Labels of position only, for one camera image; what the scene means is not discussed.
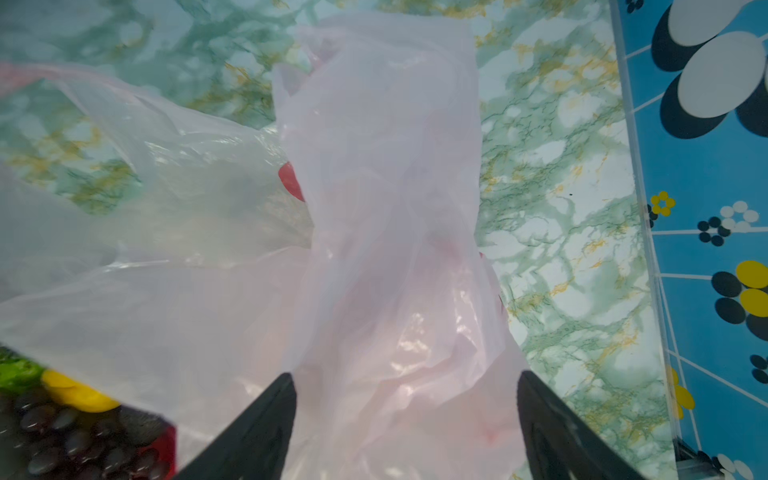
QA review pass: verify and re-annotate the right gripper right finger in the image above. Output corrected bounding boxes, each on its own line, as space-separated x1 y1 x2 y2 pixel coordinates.
517 370 642 480

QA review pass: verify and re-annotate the dark avocado rear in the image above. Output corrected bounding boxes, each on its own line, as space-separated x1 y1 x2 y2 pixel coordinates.
117 406 169 447

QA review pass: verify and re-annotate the dark purple grape bunch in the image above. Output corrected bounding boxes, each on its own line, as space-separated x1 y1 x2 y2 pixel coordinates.
1 388 139 479

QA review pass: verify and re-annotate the pink translucent plastic bag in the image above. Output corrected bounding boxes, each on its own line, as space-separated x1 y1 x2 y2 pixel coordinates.
1 11 527 479

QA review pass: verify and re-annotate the yellow lemon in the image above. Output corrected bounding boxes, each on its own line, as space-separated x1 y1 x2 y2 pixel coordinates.
40 369 120 413

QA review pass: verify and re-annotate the red flower-shaped plate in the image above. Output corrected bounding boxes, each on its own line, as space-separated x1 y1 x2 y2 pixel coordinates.
131 163 304 479

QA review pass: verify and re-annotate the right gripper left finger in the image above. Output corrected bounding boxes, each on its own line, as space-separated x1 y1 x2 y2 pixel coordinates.
175 373 297 480

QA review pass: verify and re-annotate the green fruit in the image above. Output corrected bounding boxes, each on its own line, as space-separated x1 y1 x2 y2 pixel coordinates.
0 347 44 394

